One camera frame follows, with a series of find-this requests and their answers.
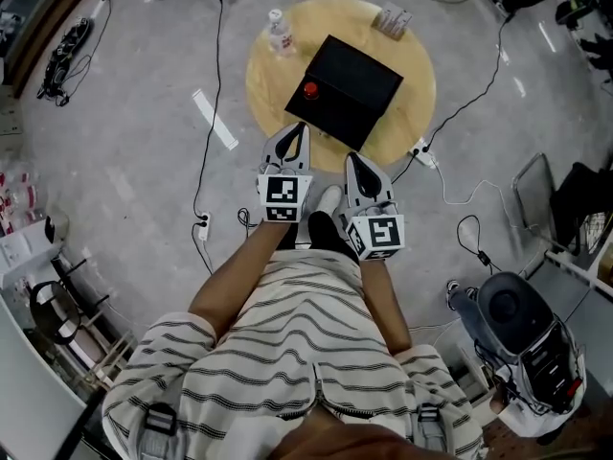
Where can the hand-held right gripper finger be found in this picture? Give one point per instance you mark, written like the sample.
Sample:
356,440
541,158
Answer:
385,190
350,185

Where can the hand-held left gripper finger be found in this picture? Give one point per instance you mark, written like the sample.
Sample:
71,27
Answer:
270,149
305,151

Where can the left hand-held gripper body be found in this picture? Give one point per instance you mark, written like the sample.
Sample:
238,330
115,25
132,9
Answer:
282,194

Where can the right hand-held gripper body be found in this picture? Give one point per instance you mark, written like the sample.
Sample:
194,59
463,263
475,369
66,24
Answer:
383,233

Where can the small red object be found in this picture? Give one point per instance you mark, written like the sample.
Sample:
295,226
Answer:
311,90

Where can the black box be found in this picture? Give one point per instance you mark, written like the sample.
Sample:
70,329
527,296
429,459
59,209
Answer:
354,89

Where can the person's left forearm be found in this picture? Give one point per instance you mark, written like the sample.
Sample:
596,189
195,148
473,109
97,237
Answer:
234,290

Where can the person's right forearm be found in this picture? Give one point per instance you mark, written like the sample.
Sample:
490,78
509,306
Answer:
383,305

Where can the person's right white shoe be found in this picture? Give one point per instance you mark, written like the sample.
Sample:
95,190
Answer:
329,198

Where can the person's black trouser leg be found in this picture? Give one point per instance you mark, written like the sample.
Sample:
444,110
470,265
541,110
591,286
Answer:
328,233

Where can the wide white power strip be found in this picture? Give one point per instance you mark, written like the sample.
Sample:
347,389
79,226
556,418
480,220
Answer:
424,154

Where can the narrow white power strip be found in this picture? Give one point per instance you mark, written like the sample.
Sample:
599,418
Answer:
203,225

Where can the round wooden table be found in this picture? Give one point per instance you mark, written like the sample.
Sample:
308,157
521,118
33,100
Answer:
412,108

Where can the clear plastic water bottle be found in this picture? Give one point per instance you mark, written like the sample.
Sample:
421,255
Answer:
281,34

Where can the person's striped white shirt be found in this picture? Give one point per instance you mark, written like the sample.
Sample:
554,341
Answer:
297,343

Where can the grey metal chair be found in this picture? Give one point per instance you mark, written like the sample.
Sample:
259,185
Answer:
534,185

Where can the black folding chair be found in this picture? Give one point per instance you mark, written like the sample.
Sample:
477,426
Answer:
584,199

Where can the person's bare chest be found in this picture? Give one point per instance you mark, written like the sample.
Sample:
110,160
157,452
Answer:
345,441

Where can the black equipment bundle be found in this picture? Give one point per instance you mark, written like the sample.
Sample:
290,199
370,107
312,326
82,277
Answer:
60,60

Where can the wooden rack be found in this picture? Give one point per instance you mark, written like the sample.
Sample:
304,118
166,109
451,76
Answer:
103,352

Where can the black round stool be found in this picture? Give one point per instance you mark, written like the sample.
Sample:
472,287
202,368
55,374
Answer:
52,312

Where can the group of red packets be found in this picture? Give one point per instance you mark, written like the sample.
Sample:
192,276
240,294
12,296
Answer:
16,199

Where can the white cartons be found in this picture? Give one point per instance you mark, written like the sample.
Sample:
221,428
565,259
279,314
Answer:
24,249

